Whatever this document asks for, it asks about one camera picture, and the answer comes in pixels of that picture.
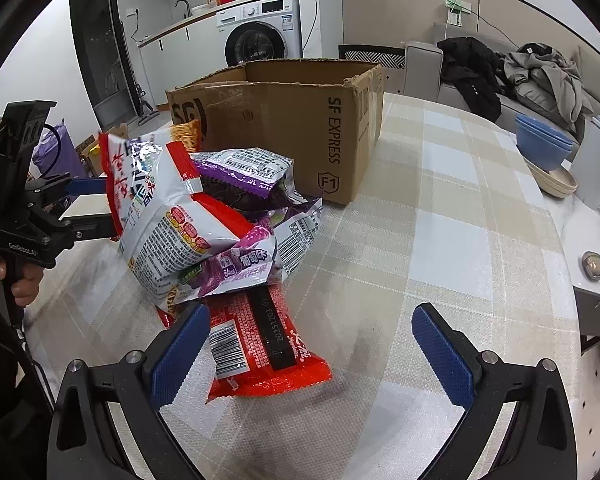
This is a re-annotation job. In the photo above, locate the blue bowl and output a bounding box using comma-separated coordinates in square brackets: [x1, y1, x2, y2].
[515, 112, 571, 173]
[522, 116, 577, 161]

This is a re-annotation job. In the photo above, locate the white red snack bag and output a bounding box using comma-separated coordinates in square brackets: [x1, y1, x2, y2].
[98, 130, 281, 307]

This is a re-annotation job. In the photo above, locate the grey jacket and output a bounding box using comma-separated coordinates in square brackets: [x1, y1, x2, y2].
[502, 42, 597, 133]

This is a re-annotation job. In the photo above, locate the white countertop appliance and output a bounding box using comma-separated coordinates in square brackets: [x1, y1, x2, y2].
[570, 115, 600, 211]

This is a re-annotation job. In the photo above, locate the beige bowl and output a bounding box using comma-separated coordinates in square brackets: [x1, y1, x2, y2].
[522, 157, 579, 199]

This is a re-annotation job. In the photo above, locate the white washing machine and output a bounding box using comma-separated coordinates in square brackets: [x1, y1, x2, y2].
[216, 0, 302, 68]

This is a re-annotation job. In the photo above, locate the grey sofa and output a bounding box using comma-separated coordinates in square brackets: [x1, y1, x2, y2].
[404, 22, 600, 147]

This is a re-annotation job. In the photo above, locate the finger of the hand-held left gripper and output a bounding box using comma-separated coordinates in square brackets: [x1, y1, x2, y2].
[26, 172, 109, 207]
[30, 205, 120, 250]

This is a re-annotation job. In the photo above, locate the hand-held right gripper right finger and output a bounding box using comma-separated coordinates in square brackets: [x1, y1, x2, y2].
[411, 302, 578, 480]

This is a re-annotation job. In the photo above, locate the person's left hand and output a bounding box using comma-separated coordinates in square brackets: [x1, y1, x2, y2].
[0, 251, 42, 309]

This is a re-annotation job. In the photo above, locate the black cable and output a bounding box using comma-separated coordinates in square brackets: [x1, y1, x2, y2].
[40, 122, 64, 177]

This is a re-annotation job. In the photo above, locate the brown cardboard box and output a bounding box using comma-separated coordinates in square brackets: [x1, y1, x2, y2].
[166, 58, 385, 206]

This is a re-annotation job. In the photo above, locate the purple silver snack bag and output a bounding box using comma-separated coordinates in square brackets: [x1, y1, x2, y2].
[180, 227, 281, 306]
[260, 195, 324, 281]
[190, 147, 296, 212]

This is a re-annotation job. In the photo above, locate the white kitchen counter cabinet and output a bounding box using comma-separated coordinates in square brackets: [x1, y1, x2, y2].
[139, 7, 222, 111]

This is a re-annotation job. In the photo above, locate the white wall power strip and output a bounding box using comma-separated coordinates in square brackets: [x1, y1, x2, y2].
[442, 0, 472, 29]

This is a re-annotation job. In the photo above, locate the checked beige tablecloth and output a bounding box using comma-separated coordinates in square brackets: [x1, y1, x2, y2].
[22, 92, 581, 480]

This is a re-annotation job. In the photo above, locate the purple plastic bag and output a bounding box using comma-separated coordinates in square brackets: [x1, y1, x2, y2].
[32, 120, 89, 181]

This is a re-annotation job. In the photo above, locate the black glass cabinet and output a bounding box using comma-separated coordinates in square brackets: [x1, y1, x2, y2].
[70, 0, 152, 133]

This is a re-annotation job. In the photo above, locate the person's left forearm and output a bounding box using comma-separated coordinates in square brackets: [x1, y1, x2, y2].
[0, 285, 56, 480]

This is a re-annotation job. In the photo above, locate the black jacket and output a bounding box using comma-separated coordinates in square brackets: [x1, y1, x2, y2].
[437, 36, 507, 123]

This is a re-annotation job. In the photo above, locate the black white patterned cushion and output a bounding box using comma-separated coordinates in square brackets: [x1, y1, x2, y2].
[338, 44, 407, 72]

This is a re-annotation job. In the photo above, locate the red snack packet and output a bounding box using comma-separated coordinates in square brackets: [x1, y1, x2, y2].
[157, 284, 333, 406]

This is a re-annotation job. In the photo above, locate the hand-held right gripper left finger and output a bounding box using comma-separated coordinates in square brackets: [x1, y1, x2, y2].
[47, 301, 211, 480]

